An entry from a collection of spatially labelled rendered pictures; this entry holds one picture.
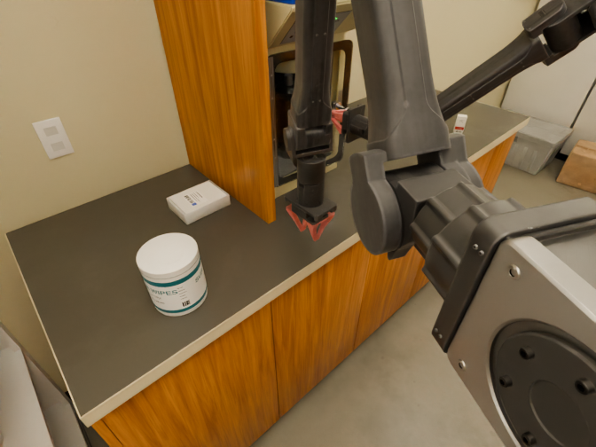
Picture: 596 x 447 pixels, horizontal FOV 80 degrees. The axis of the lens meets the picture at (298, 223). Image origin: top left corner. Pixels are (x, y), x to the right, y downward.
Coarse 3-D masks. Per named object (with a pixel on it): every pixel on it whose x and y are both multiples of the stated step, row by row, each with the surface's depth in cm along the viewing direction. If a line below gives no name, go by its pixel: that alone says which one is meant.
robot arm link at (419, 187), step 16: (400, 176) 32; (416, 176) 30; (432, 176) 30; (448, 176) 30; (464, 176) 30; (400, 192) 30; (416, 192) 29; (432, 192) 28; (400, 208) 31; (416, 208) 28; (400, 256) 36
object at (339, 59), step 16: (336, 48) 102; (352, 48) 106; (288, 64) 95; (336, 64) 105; (288, 80) 97; (336, 80) 108; (288, 96) 100; (336, 96) 111; (336, 144) 123; (288, 160) 113; (336, 160) 127; (288, 176) 116
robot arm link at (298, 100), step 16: (304, 0) 46; (320, 0) 46; (336, 0) 47; (304, 16) 47; (320, 16) 47; (304, 32) 49; (320, 32) 49; (304, 48) 51; (320, 48) 51; (304, 64) 53; (320, 64) 53; (304, 80) 55; (320, 80) 55; (304, 96) 57; (320, 96) 57; (288, 112) 64; (304, 112) 59; (320, 112) 60; (304, 128) 62; (320, 128) 64; (304, 144) 65; (320, 144) 66
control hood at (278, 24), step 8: (344, 0) 85; (272, 8) 80; (280, 8) 78; (288, 8) 76; (336, 8) 85; (344, 8) 87; (272, 16) 81; (280, 16) 79; (288, 16) 78; (352, 16) 94; (272, 24) 82; (280, 24) 80; (288, 24) 81; (344, 24) 96; (352, 24) 99; (272, 32) 83; (280, 32) 82; (336, 32) 99; (272, 40) 85; (280, 40) 86
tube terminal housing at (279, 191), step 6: (336, 36) 104; (342, 36) 105; (270, 48) 90; (276, 48) 92; (282, 48) 93; (288, 48) 94; (294, 48) 96; (270, 54) 91; (336, 162) 133; (330, 168) 132; (294, 180) 122; (282, 186) 119; (288, 186) 121; (294, 186) 124; (276, 192) 118; (282, 192) 121
